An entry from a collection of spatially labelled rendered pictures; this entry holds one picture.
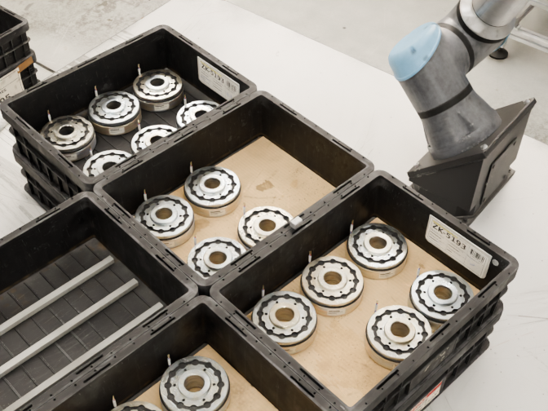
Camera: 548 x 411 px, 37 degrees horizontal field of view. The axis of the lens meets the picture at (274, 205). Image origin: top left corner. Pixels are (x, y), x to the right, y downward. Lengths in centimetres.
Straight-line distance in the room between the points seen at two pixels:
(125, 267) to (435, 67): 68
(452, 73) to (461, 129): 11
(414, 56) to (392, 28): 189
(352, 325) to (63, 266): 50
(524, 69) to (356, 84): 146
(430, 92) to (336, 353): 55
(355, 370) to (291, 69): 94
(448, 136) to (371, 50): 175
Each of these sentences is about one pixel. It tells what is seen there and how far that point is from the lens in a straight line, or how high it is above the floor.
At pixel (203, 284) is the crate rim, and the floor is 93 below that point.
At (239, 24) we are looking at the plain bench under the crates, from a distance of 218.
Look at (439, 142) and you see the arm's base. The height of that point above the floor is 86.
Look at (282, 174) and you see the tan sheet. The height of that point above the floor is 83.
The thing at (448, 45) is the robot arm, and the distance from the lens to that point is 161.
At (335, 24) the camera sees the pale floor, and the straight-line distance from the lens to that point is 345.
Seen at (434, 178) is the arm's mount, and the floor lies 78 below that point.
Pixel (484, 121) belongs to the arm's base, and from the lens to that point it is 161.
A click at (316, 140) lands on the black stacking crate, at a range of 151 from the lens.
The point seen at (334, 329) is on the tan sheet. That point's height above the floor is 83.
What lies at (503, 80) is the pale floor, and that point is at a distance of 328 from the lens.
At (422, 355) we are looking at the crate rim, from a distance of 120.
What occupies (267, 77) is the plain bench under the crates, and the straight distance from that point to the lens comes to 200.
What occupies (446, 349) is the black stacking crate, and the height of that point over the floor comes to 86.
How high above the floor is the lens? 191
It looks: 46 degrees down
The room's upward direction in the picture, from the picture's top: 1 degrees clockwise
